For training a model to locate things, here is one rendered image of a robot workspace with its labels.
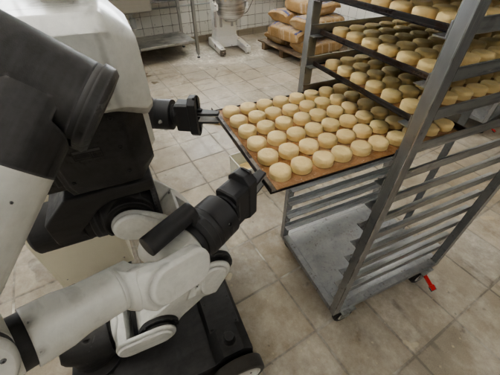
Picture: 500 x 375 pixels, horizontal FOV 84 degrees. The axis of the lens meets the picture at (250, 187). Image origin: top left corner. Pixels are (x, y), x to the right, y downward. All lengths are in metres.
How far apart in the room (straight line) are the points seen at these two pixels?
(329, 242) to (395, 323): 0.47
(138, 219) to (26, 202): 0.38
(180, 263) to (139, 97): 0.26
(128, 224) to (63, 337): 0.33
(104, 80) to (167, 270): 0.25
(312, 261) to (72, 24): 1.30
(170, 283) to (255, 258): 1.22
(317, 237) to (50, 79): 1.40
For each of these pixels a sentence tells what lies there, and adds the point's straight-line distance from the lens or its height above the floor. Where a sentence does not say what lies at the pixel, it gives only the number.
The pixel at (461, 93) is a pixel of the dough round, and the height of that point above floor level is 1.06.
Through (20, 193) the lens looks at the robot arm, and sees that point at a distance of 0.33.
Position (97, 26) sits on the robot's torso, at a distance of 0.46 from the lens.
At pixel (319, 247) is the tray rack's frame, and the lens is 1.53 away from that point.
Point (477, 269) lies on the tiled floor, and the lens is 2.01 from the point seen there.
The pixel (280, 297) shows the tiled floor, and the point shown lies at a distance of 1.52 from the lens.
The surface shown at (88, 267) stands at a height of 0.17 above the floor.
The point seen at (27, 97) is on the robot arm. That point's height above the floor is 1.25.
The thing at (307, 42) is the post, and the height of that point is 1.11.
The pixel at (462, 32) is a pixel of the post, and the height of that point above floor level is 1.23.
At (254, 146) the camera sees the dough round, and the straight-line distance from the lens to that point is 0.70.
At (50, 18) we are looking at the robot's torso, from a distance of 0.47.
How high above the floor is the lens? 1.36
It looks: 42 degrees down
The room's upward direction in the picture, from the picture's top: straight up
